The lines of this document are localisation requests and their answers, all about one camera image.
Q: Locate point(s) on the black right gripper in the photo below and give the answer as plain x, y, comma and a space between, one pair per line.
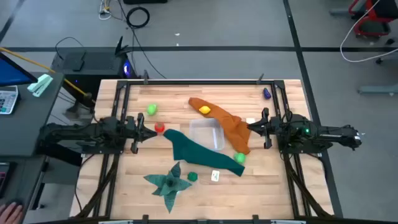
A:
272, 127

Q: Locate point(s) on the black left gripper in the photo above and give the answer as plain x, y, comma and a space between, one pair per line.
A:
135, 130

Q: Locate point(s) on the lime green toy melon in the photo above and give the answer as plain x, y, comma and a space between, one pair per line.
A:
151, 109

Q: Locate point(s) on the light green toy apple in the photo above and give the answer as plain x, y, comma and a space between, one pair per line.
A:
239, 157

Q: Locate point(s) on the dark green toy pepper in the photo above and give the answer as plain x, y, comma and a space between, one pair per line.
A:
192, 176

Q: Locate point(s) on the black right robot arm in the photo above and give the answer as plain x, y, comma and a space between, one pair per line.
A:
335, 135

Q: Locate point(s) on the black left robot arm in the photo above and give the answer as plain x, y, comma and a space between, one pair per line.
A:
93, 132

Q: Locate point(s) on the clear plastic tupperware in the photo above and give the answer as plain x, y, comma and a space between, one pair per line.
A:
206, 133

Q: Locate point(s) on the red toy tomato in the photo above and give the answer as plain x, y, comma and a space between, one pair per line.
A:
159, 127

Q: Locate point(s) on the orange cloth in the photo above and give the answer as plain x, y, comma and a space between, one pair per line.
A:
233, 126

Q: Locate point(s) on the purple toy eggplant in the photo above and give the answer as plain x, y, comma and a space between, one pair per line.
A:
267, 93

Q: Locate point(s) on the dark green cloth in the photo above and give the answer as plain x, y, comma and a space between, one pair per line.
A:
192, 151

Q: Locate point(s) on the yellow toy lemon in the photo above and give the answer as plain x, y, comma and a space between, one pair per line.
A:
204, 109

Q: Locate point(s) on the artificial green plant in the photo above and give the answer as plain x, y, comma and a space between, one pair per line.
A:
169, 186

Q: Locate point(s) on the white paper label with writing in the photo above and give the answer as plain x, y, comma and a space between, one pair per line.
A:
215, 175

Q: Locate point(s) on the black computer tower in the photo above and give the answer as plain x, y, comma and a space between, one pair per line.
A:
93, 67

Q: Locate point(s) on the mint green stapler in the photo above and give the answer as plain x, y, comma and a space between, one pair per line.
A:
40, 84

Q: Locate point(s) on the dark grey desk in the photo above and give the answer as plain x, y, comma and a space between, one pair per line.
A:
25, 130

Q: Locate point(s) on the grey chair leg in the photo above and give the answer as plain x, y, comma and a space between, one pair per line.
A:
379, 89

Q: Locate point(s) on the white calculator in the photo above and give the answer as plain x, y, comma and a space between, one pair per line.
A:
7, 99

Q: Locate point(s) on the monitor with blue screen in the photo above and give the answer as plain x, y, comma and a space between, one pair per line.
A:
12, 73

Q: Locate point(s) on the person's hand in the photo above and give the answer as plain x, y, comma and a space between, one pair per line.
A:
11, 214

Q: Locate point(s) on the red and black cart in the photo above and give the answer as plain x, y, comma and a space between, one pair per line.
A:
385, 9

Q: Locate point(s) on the black metal table frame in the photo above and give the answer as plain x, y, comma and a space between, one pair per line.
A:
202, 82

